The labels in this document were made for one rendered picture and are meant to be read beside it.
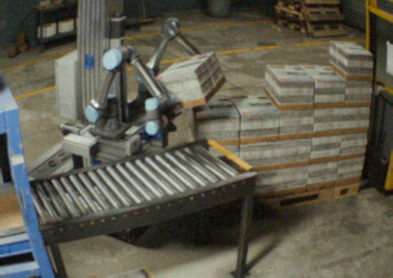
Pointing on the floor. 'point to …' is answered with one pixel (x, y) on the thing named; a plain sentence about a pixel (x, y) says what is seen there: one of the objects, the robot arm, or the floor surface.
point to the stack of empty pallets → (293, 17)
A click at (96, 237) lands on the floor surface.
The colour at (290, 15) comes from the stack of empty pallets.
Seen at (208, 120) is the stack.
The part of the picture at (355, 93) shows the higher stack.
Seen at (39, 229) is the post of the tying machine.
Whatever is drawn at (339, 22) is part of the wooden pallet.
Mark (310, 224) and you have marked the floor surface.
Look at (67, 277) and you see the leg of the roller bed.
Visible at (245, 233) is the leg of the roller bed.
